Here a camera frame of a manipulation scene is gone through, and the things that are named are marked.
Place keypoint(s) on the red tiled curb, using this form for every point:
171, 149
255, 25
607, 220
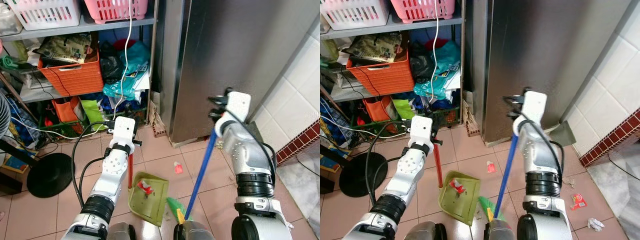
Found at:
610, 140
297, 144

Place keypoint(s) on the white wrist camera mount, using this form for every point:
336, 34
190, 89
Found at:
535, 104
123, 129
239, 104
421, 129

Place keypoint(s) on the grey fan head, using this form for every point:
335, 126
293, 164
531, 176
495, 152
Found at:
4, 115

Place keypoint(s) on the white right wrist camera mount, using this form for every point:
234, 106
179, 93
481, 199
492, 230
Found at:
239, 104
535, 104

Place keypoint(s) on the grey robot left leg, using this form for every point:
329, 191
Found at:
425, 232
121, 232

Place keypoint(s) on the pink and white litter scrap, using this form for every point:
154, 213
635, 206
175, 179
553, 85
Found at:
491, 167
178, 168

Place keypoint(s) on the grey robot right leg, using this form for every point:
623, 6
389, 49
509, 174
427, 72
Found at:
195, 231
500, 231

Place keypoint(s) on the red printed snack wrapper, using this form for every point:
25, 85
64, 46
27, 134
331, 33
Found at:
579, 201

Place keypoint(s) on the red crumpled wrapper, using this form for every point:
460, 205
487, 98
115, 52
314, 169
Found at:
456, 186
145, 187

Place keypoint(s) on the pink plastic basket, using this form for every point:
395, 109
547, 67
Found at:
422, 10
115, 10

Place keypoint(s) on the grey metal shelf rack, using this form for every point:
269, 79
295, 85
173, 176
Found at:
370, 31
60, 31

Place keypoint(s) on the brown cardboard piece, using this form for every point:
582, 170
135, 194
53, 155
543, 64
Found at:
471, 119
157, 120

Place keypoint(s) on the white plastic basket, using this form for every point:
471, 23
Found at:
357, 12
47, 12

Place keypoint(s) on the printed paper bundle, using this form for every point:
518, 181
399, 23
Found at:
375, 46
65, 47

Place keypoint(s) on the teal plastic bag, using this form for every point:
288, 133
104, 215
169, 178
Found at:
442, 74
132, 75

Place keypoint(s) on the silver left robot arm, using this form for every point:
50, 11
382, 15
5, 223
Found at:
409, 172
111, 172

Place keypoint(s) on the clear plastic bag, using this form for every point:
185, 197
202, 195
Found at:
9, 20

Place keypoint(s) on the white crumpled paper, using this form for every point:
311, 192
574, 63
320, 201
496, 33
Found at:
595, 224

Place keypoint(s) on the lime green bag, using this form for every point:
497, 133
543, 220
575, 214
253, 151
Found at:
404, 107
92, 112

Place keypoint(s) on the orange fabric bag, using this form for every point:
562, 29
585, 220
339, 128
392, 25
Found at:
377, 107
65, 111

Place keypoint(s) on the olive green flat scrap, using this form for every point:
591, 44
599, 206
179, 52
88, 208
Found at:
563, 134
255, 132

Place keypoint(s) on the black round fan base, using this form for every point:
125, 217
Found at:
362, 175
50, 175

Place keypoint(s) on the grey robot leg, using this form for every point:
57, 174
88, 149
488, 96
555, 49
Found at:
195, 231
121, 232
425, 232
500, 231

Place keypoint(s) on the orange plastic crate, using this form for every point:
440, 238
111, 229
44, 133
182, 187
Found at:
385, 79
75, 80

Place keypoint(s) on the stainless steel fridge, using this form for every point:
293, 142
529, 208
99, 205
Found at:
235, 55
540, 55

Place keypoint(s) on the black plastic bag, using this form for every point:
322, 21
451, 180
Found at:
111, 65
421, 64

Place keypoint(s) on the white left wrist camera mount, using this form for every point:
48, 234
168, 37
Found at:
123, 129
421, 129

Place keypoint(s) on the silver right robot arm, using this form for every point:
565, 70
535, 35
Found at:
245, 150
537, 150

